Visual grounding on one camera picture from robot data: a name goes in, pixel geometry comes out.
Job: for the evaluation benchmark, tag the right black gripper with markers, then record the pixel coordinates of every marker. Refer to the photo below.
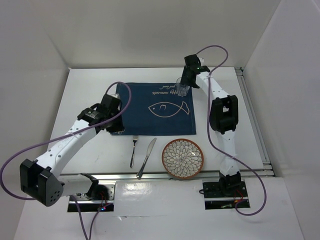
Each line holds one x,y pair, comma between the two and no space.
185,80

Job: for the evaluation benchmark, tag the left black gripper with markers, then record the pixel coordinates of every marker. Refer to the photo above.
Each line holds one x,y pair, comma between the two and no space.
119,127

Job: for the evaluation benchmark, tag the clear plastic cup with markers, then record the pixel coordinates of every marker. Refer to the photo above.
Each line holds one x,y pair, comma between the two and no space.
181,89

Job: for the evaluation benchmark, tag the silver fork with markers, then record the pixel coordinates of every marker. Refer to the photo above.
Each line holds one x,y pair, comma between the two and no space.
135,139

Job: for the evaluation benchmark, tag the blue fish placemat cloth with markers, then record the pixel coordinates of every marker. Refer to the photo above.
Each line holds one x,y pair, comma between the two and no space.
156,109

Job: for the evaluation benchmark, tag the floral patterned ceramic plate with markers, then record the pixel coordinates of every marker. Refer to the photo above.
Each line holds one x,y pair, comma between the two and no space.
182,158

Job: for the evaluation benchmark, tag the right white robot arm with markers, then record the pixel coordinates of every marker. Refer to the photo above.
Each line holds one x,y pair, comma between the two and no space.
223,118

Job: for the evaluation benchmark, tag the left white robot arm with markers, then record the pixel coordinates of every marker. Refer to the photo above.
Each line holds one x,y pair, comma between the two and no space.
41,178

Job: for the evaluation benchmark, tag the silver table knife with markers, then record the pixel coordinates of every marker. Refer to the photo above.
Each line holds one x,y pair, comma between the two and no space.
148,153

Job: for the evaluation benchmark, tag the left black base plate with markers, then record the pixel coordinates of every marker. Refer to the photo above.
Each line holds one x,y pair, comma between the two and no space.
91,197

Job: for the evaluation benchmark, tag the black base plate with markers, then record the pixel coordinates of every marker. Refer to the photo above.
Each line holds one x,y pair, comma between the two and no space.
91,197
216,199

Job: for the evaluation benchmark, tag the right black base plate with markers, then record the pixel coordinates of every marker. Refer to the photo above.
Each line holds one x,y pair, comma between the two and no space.
216,199

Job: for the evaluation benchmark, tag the front aluminium rail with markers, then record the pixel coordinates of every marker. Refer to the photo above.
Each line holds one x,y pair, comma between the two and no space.
263,173

